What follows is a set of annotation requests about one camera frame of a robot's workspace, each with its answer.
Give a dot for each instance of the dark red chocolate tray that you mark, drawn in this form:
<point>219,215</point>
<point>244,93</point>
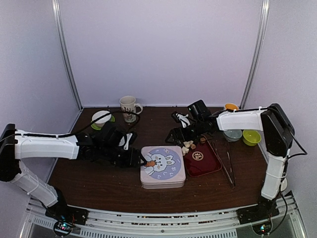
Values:
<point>208,165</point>

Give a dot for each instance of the metal tongs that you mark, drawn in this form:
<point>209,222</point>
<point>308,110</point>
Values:
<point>226,163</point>

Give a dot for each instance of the lime green bowl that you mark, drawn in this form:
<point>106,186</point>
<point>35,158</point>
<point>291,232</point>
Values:
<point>251,137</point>

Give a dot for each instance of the light blue bowl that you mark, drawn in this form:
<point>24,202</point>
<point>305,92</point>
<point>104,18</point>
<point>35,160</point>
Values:
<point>232,135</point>

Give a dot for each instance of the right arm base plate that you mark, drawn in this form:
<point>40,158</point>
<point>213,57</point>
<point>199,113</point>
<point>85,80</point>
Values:
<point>256,213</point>

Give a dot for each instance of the orange interior mug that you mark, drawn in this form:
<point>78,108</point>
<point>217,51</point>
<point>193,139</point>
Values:
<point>231,106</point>

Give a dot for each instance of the green saucer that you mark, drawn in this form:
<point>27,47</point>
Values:
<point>95,127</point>

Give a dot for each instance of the coral pattern mug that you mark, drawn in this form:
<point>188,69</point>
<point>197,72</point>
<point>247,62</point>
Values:
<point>131,108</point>

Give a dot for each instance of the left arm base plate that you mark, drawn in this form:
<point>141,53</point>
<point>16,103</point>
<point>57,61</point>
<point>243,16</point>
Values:
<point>68,214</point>

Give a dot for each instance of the white cup near base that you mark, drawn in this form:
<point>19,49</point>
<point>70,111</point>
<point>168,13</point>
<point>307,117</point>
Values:
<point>284,185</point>

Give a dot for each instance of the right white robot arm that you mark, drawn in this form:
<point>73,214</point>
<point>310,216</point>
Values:
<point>278,134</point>

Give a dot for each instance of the white compartment tin box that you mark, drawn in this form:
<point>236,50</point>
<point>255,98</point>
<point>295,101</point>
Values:
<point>158,182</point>

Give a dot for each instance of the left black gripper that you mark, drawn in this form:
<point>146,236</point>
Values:
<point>132,159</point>

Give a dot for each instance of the left aluminium frame post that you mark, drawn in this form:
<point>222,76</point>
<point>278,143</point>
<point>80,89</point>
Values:
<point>64,51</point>

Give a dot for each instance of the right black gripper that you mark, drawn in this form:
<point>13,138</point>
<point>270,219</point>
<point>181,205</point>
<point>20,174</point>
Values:
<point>174,131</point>

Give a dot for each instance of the aluminium frame post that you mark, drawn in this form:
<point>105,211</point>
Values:
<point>64,51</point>
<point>257,50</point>

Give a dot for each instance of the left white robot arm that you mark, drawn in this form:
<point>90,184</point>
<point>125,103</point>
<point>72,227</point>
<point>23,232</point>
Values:
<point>16,145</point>

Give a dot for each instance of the front aluminium rail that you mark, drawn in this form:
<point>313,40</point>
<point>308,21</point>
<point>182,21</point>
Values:
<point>224,223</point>

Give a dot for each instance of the metal tin lid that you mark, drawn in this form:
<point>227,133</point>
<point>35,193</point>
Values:
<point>163,160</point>

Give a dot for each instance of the right aluminium frame post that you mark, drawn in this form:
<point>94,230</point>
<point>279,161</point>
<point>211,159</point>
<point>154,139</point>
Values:
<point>257,50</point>

